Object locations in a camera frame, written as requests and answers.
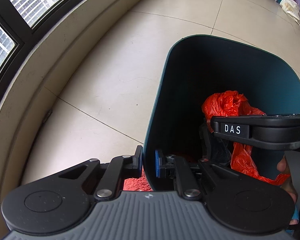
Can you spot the person's hand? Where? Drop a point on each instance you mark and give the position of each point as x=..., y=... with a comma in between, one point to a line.
x=283, y=168

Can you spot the dark teal trash bin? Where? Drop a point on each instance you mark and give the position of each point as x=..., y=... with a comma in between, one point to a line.
x=206, y=76

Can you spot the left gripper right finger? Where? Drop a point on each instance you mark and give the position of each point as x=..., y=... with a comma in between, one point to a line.
x=176, y=168

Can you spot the white tote bag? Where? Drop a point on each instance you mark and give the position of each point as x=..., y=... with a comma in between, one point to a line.
x=292, y=9

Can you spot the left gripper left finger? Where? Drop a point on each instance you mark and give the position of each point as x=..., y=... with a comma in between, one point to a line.
x=116, y=172

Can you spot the red rug under bin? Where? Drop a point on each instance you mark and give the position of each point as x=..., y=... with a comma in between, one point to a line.
x=137, y=184

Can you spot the black window frame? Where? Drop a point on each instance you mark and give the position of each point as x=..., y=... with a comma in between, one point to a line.
x=24, y=36

